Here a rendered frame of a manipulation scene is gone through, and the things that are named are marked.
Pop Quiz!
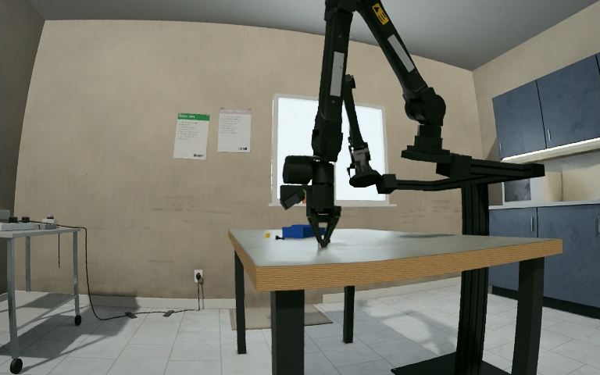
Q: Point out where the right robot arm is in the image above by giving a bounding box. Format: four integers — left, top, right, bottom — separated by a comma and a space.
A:
343, 74, 377, 174

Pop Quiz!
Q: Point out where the blue rack of bins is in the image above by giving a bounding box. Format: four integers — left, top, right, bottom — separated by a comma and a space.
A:
282, 224, 325, 238

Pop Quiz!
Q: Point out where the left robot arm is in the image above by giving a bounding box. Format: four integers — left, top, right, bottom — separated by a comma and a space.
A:
280, 0, 450, 210

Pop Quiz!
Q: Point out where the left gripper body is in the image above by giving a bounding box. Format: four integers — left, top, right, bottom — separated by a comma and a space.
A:
306, 184, 341, 217

